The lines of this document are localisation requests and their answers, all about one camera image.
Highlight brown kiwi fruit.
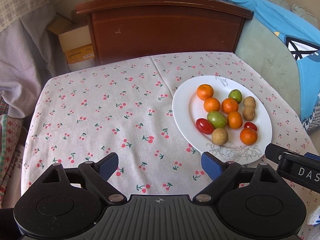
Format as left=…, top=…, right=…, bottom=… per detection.
left=244, top=96, right=256, bottom=108
left=212, top=128, right=228, bottom=146
left=242, top=106, right=255, bottom=121

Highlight orange tangerine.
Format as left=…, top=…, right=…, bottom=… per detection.
left=203, top=98, right=221, bottom=113
left=196, top=84, right=214, bottom=101
left=227, top=111, right=243, bottom=129
left=221, top=98, right=239, bottom=114
left=240, top=128, right=258, bottom=145

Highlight red cherry tomato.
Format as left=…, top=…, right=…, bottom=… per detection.
left=195, top=118, right=214, bottom=134
left=244, top=122, right=258, bottom=131

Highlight green citrus fruit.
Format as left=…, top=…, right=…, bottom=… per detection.
left=228, top=89, right=242, bottom=104
left=207, top=111, right=227, bottom=129

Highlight white floral plate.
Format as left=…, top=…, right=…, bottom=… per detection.
left=172, top=76, right=272, bottom=165

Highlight cherry print tablecloth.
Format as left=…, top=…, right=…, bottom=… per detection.
left=21, top=51, right=320, bottom=238

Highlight striped patterned blanket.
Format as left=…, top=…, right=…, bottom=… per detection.
left=1, top=98, right=24, bottom=208

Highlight green sofa cover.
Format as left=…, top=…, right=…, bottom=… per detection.
left=235, top=0, right=319, bottom=116

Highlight blue cartoon pillow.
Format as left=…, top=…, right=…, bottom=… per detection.
left=227, top=0, right=319, bottom=130

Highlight cardboard box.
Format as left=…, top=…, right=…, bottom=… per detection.
left=47, top=15, right=95, bottom=72

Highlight checkered cloth cover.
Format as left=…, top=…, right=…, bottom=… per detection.
left=1, top=0, right=68, bottom=119

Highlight brown wooden cabinet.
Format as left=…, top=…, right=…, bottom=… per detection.
left=75, top=0, right=253, bottom=65

